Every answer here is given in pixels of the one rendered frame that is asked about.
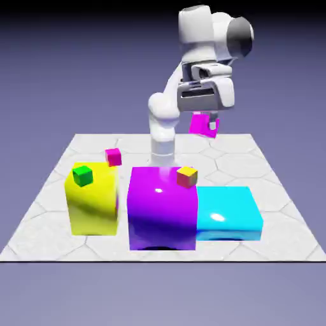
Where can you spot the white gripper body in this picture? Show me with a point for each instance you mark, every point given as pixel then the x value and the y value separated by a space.
pixel 203 94

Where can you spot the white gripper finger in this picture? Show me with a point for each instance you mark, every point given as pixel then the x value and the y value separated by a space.
pixel 213 122

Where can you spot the small magenta cube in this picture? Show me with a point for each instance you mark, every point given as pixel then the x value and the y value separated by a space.
pixel 200 124

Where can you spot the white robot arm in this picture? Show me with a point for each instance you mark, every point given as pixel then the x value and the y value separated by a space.
pixel 198 28

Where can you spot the small orange cube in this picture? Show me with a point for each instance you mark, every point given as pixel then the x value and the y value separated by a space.
pixel 187 177

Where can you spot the small pink cube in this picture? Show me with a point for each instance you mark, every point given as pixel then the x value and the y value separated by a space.
pixel 113 156

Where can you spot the small green cube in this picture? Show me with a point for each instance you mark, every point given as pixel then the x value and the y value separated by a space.
pixel 82 175

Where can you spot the large cyan box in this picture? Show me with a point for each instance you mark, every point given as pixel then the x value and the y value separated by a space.
pixel 228 211

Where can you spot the large purple box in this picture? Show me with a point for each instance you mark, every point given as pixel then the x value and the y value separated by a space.
pixel 161 208

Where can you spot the large yellow box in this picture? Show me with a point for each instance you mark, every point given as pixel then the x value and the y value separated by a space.
pixel 93 201

